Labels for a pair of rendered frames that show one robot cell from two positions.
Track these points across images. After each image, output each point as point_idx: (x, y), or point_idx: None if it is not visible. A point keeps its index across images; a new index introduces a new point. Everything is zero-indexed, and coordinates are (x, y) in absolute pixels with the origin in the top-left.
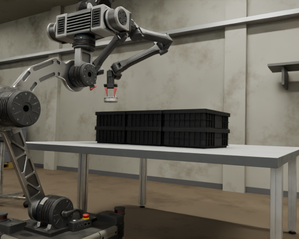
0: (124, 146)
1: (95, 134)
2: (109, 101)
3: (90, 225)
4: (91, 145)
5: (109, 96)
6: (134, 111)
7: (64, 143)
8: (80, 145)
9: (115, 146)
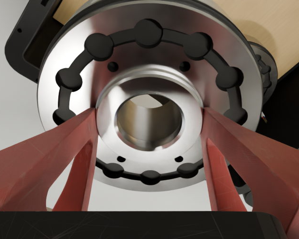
0: (190, 209)
1: None
2: (138, 106)
3: None
4: (113, 191)
5: (143, 189)
6: None
7: (6, 134)
8: (91, 202)
9: (170, 202)
